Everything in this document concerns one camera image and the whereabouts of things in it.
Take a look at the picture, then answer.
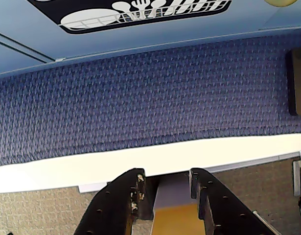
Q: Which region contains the blue toy kitchen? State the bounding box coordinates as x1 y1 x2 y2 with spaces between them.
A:
0 0 301 77

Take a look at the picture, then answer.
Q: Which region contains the gold dishwasher handle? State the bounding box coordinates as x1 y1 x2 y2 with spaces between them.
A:
263 0 298 8

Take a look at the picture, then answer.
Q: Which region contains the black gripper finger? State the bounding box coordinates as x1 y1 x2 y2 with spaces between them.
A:
190 167 281 235
74 167 154 235

